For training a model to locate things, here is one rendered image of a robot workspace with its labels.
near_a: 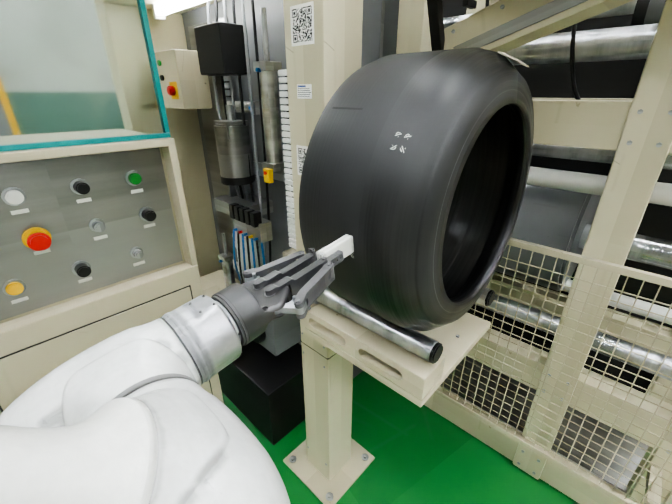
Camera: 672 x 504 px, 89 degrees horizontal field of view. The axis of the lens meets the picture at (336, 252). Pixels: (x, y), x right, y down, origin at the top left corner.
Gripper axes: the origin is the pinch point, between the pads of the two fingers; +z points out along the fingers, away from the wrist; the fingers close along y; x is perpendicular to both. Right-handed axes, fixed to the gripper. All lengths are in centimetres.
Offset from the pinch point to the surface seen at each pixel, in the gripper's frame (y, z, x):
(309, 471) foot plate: 33, 4, 115
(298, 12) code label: 33, 28, -35
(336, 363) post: 25, 18, 60
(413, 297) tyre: -9.9, 7.1, 9.1
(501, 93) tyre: -11.6, 29.5, -18.8
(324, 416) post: 27, 11, 82
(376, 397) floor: 37, 52, 123
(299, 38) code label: 33, 27, -30
